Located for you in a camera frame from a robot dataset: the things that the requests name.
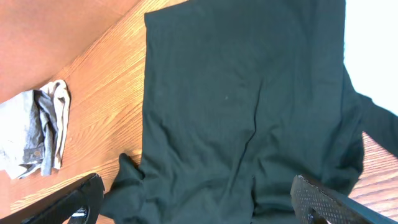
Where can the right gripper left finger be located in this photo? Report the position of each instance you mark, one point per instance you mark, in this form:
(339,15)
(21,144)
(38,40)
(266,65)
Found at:
(79,202)

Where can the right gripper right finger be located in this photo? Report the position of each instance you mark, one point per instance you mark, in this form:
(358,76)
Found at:
(314,203)

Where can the black t-shirt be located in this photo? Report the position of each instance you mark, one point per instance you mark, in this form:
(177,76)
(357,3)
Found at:
(239,98)

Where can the folded grey shorts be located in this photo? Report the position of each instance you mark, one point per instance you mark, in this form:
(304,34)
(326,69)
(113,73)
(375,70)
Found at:
(28,134)

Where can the folded beige garment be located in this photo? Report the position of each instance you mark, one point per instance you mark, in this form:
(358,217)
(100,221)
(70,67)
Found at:
(59,94)

